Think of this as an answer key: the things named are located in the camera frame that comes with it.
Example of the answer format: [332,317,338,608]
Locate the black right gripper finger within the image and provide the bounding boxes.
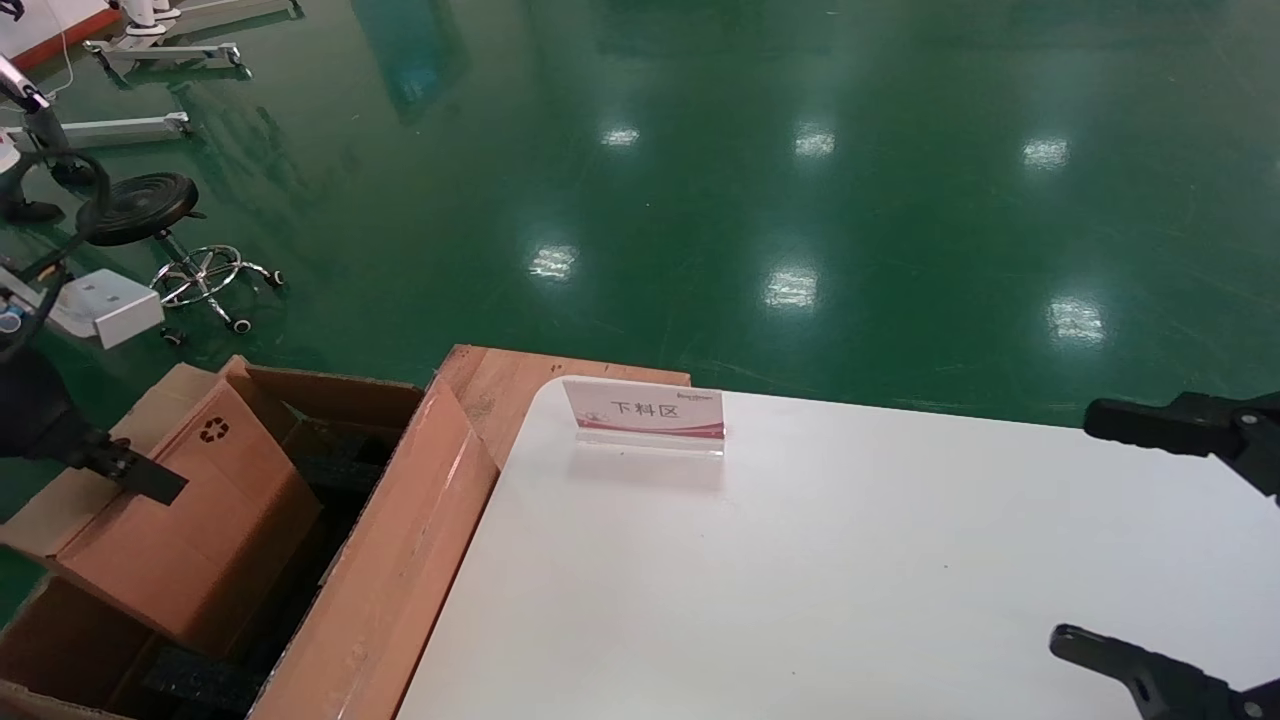
[1048,623,1280,720]
[1083,390,1280,501]

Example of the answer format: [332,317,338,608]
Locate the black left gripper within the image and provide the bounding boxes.
[0,345,190,507]

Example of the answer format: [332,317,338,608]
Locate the large open cardboard box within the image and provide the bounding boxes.
[0,355,501,720]

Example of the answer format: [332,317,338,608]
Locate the black foam block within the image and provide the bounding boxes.
[275,420,401,501]
[140,645,271,717]

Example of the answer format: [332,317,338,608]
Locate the black round swivel stool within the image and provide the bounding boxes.
[75,172,286,346]

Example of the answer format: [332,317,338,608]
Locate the white floor stand bar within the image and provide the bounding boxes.
[0,112,191,153]

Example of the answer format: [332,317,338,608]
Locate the brown wooden board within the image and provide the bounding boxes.
[435,343,693,471]

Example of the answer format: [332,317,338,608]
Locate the white gantry stand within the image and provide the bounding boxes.
[85,0,301,81]

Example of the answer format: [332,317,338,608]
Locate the acrylic sign with red print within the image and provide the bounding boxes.
[560,375,726,459]

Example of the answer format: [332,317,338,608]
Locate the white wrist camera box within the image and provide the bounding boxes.
[48,268,166,351]

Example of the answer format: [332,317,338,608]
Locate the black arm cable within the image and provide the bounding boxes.
[0,148,113,366]

